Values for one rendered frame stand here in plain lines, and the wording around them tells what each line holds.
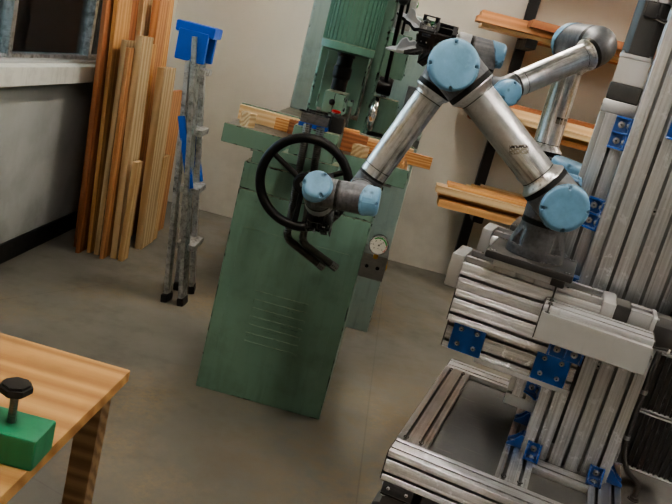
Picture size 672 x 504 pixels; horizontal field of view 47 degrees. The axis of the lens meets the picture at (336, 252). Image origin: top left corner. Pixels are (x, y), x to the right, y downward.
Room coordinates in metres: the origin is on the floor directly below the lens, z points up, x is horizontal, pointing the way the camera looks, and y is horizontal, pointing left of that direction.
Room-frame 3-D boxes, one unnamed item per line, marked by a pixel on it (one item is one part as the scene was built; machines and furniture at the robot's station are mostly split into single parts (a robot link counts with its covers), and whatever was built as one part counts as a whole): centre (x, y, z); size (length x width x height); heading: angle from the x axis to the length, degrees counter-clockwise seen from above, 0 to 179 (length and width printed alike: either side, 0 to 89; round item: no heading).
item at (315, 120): (2.36, 0.14, 0.99); 0.13 x 0.11 x 0.06; 87
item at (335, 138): (2.37, 0.14, 0.91); 0.15 x 0.14 x 0.09; 87
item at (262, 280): (2.68, 0.12, 0.35); 0.58 x 0.45 x 0.71; 177
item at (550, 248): (1.98, -0.51, 0.87); 0.15 x 0.15 x 0.10
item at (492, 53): (2.41, -0.29, 1.30); 0.11 x 0.08 x 0.09; 87
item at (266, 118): (2.58, 0.13, 0.92); 0.60 x 0.02 x 0.05; 87
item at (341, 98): (2.58, 0.12, 1.03); 0.14 x 0.07 x 0.09; 177
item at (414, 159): (2.56, 0.04, 0.92); 0.54 x 0.02 x 0.04; 87
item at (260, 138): (2.45, 0.14, 0.87); 0.61 x 0.30 x 0.06; 87
